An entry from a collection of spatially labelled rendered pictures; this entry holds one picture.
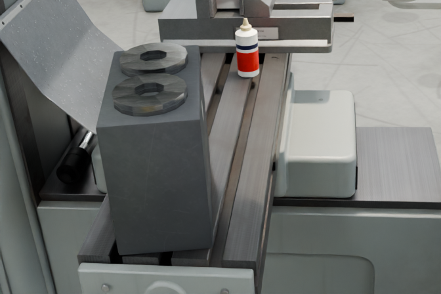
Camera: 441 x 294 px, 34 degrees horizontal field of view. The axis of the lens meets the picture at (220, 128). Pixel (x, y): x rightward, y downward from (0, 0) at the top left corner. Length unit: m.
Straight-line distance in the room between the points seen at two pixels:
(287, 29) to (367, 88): 1.91
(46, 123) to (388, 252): 0.72
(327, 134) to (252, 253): 0.50
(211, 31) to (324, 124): 0.29
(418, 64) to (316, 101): 2.11
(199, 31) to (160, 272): 0.67
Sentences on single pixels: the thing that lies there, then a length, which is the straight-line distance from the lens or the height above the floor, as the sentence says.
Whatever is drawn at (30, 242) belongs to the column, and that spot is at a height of 0.61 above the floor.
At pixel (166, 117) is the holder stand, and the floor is 1.09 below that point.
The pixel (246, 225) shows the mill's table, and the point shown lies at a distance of 0.95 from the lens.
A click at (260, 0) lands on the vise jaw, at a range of 1.40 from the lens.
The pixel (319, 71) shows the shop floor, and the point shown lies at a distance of 3.47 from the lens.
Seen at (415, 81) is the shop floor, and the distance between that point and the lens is 3.39.
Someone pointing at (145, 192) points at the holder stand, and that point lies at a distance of 0.86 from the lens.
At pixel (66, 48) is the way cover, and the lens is 1.43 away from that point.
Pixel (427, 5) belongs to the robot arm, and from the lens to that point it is 1.01.
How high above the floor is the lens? 1.47
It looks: 29 degrees down
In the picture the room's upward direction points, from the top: 5 degrees counter-clockwise
